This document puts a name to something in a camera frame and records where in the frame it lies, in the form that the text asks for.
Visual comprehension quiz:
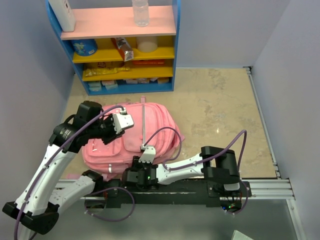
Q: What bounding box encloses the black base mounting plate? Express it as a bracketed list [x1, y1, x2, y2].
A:
[84, 178, 252, 210]

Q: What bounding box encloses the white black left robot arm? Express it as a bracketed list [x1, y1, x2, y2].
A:
[2, 101, 134, 240]

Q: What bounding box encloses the clear plastic water bottle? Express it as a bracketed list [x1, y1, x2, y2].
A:
[132, 0, 150, 27]

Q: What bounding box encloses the yellow snack packet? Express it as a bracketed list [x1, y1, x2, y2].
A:
[83, 66, 131, 77]

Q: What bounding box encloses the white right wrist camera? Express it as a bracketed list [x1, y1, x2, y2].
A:
[138, 144, 156, 164]

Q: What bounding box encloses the orange flat box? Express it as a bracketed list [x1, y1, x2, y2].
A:
[131, 59, 165, 66]

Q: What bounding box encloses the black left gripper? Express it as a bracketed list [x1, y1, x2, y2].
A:
[88, 112, 126, 145]

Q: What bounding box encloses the pale green tissue pack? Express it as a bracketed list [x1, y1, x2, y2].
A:
[87, 81, 102, 92]

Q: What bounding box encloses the red yellow snack box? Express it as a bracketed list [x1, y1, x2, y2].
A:
[96, 62, 108, 68]

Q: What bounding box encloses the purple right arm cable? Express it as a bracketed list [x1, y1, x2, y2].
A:
[141, 126, 250, 216]

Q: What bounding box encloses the blue snack canister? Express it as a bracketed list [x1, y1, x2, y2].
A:
[71, 39, 98, 57]

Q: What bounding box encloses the white rectangular device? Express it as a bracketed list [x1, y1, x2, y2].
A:
[48, 0, 76, 32]

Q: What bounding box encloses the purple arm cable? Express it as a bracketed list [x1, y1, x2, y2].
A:
[141, 126, 250, 216]
[12, 104, 136, 240]

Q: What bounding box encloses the orange silver snack bag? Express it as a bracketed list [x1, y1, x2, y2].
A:
[111, 37, 134, 62]

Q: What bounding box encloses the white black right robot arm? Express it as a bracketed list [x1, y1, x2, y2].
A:
[121, 145, 241, 197]

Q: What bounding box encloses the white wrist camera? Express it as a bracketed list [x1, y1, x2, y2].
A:
[138, 144, 156, 164]
[112, 108, 134, 135]

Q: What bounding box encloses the white paper corner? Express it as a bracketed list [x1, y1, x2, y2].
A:
[231, 230, 252, 240]

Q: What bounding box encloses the blue shelf with coloured boards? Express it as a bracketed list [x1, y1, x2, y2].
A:
[45, 0, 181, 95]

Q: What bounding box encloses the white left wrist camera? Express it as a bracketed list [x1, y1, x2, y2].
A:
[112, 108, 134, 135]

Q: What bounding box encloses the pink student backpack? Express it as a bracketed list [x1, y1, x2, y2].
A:
[78, 97, 184, 181]

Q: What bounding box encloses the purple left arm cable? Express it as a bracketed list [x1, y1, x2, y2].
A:
[12, 104, 136, 240]

